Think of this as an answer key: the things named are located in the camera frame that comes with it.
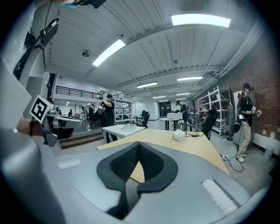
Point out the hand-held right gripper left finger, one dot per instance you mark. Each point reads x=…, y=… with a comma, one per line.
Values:
x=109, y=175

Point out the person's left forearm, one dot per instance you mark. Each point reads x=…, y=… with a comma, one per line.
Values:
x=25, y=128

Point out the round white table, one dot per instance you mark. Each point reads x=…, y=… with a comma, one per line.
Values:
x=167, y=120

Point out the grey hanging coat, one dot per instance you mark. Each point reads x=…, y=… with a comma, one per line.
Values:
x=231, y=116

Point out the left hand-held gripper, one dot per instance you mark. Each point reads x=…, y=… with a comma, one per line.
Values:
x=40, y=108

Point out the black camera rig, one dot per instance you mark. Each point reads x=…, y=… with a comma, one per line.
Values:
x=49, y=30

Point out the tall white shelf rack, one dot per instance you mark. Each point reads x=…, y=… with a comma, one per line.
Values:
x=215, y=102

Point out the black office chair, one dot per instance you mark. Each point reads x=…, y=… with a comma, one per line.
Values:
x=145, y=118

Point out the large white box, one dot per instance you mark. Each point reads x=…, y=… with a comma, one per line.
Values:
x=174, y=116

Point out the white power strip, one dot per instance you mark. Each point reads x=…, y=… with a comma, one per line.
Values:
x=225, y=157

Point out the white rectangular table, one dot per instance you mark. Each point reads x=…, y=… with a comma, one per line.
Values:
x=116, y=131

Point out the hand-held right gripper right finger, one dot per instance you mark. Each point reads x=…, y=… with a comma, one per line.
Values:
x=159, y=175

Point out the wooden step platform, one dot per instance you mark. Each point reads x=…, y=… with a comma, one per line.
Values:
x=81, y=140

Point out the white shelf unit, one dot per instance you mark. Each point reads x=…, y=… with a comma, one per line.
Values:
x=124, y=109

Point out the black double door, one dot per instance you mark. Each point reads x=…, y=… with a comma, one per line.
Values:
x=165, y=108

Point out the small white box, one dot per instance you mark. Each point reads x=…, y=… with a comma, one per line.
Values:
x=179, y=135

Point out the ceiling light panel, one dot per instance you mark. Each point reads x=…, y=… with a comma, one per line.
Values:
x=147, y=84
x=183, y=94
x=200, y=20
x=159, y=96
x=109, y=52
x=190, y=78

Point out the round ceiling fixture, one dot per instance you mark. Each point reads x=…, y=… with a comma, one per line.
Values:
x=86, y=53

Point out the black chair with jacket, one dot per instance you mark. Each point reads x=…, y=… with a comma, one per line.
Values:
x=208, y=122

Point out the black balcony railing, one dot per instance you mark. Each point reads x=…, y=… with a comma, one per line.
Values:
x=74, y=92

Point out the silver kettle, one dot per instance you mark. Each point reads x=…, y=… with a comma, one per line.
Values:
x=181, y=126

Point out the white trash bin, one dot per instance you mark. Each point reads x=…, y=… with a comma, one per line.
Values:
x=269, y=152

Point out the black coat stand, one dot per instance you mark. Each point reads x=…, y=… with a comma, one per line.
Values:
x=230, y=135

